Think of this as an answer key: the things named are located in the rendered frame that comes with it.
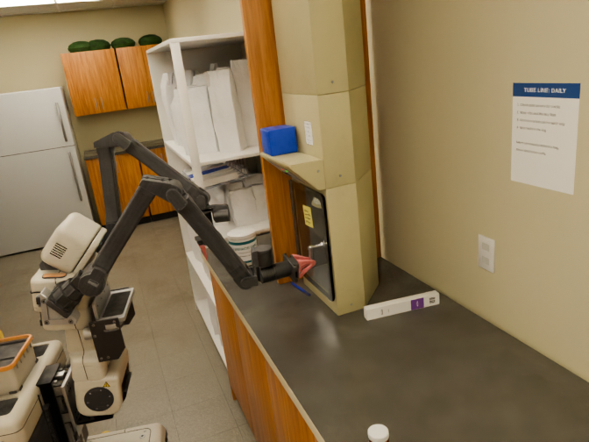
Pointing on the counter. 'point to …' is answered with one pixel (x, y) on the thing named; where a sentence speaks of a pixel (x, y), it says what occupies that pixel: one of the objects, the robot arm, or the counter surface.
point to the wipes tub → (243, 242)
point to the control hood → (301, 167)
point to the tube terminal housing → (342, 188)
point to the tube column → (319, 46)
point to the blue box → (279, 139)
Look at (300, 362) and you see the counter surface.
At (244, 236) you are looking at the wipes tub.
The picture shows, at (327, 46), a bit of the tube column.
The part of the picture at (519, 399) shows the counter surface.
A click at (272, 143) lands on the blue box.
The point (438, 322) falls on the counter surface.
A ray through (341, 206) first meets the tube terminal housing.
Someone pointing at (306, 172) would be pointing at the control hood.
